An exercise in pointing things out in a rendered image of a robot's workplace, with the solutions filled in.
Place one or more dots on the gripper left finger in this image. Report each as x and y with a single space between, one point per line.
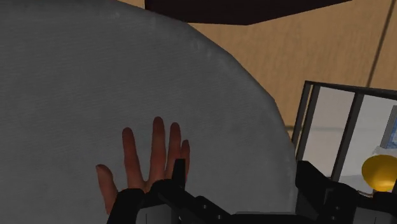
186 204

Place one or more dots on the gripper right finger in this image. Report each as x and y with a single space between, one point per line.
322 198

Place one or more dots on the brown hand figure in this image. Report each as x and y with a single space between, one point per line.
158 155

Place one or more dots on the yellow round object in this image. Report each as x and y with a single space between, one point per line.
380 173

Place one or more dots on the black framed window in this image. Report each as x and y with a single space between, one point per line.
347 136

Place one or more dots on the grey round table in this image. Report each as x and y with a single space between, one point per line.
93 80

